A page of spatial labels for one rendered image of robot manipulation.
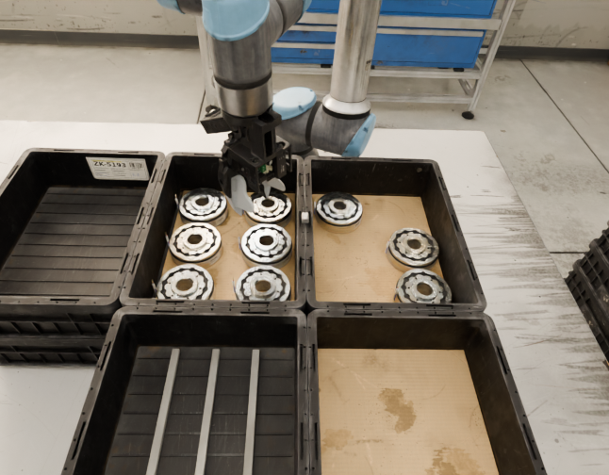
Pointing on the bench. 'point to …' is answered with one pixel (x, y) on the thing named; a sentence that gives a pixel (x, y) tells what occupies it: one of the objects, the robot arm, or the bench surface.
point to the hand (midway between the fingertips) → (250, 198)
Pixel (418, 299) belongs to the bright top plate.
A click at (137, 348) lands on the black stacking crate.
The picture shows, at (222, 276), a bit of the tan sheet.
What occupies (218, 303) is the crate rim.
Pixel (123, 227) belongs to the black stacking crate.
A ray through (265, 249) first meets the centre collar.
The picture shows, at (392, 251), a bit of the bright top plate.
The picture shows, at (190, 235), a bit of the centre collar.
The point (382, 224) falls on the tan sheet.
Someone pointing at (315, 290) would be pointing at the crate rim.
